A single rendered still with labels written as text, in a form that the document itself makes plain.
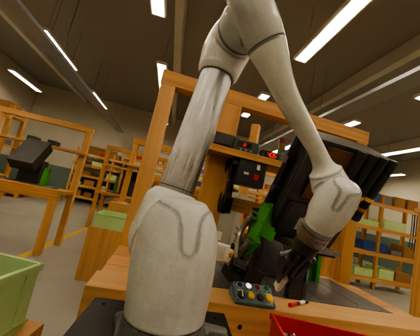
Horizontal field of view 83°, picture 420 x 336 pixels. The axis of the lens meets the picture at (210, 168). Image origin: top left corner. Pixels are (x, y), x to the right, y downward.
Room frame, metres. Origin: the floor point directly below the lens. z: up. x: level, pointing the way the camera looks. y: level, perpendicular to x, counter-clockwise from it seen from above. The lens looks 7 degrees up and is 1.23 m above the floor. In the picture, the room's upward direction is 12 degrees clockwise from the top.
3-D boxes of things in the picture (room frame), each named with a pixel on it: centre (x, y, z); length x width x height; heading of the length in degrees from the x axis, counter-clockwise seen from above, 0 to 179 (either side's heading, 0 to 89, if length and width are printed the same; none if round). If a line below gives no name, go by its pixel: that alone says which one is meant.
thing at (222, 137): (1.40, -0.06, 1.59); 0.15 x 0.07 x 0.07; 100
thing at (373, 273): (5.88, -4.23, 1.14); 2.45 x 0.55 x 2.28; 98
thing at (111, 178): (10.13, 4.05, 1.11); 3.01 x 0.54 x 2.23; 98
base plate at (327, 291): (1.24, -0.38, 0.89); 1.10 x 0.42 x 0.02; 100
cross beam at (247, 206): (1.60, -0.31, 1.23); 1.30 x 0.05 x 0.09; 100
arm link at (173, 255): (0.49, 0.03, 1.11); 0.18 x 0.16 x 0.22; 20
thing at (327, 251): (1.15, -0.48, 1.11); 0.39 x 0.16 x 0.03; 10
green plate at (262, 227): (1.16, -0.32, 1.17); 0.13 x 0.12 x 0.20; 100
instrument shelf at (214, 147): (1.49, -0.33, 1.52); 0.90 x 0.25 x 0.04; 100
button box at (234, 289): (0.91, -0.25, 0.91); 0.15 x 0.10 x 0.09; 100
